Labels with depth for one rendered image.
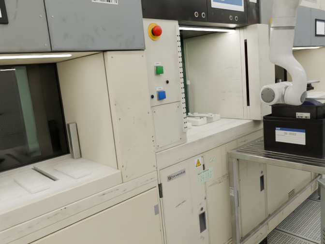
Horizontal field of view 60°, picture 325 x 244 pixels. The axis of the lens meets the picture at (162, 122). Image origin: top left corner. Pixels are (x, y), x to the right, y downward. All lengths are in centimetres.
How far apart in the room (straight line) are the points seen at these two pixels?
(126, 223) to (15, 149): 58
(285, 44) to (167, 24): 47
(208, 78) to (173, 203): 91
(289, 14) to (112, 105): 74
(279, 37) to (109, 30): 65
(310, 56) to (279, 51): 189
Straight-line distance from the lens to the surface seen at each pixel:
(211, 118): 173
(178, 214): 133
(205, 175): 142
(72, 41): 95
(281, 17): 123
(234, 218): 163
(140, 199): 115
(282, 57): 123
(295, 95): 122
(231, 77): 178
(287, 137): 144
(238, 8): 164
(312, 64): 311
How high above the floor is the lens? 119
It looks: 10 degrees down
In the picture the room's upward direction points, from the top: 5 degrees counter-clockwise
